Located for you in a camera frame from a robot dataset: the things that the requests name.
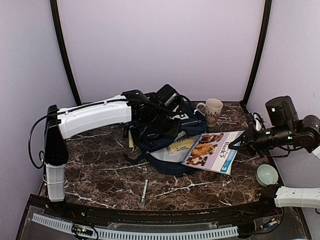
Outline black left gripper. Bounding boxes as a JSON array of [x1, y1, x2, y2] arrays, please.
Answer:
[[149, 110, 183, 137]]

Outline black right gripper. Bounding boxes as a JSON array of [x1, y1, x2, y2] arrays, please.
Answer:
[[229, 121, 295, 158]]

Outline navy blue student backpack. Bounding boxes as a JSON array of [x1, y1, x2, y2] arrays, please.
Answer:
[[122, 102, 207, 177]]

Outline yellow paperback book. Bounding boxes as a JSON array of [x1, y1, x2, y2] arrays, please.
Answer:
[[166, 135, 194, 154]]

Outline dog reader book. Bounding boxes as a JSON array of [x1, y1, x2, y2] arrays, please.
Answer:
[[181, 130, 243, 175]]

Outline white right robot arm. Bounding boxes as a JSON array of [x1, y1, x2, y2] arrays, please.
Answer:
[[228, 115, 320, 217]]

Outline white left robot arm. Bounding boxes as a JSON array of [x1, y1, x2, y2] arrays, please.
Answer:
[[34, 88, 183, 218]]

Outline yellow highlighter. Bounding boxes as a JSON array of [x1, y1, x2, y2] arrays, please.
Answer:
[[128, 130, 135, 149]]

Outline pale green bowl right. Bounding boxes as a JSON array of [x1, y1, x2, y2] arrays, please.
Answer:
[[256, 164, 279, 187]]

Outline cream floral mug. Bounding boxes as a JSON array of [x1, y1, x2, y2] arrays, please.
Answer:
[[196, 98, 224, 128]]

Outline clear pen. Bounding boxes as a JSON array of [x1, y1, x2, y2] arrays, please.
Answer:
[[140, 179, 149, 209]]

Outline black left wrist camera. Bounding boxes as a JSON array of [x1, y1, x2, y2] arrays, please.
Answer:
[[156, 84, 183, 112]]

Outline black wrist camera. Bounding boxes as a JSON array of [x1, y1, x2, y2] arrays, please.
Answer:
[[265, 95, 299, 130], [156, 84, 183, 112]]

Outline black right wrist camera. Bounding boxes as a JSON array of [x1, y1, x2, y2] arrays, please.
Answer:
[[265, 95, 299, 130]]

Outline black front rail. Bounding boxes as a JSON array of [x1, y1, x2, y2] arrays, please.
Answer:
[[27, 194, 285, 225]]

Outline grey slotted cable duct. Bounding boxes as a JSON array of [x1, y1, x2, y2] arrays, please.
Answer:
[[31, 213, 239, 240]]

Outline right black frame post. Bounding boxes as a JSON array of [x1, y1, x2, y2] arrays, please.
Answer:
[[242, 0, 273, 106]]

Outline black frame post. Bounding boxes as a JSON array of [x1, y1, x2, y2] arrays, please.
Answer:
[[242, 0, 273, 106], [49, 0, 82, 106]]

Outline left black frame post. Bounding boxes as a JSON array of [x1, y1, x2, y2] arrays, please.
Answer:
[[49, 0, 82, 106]]

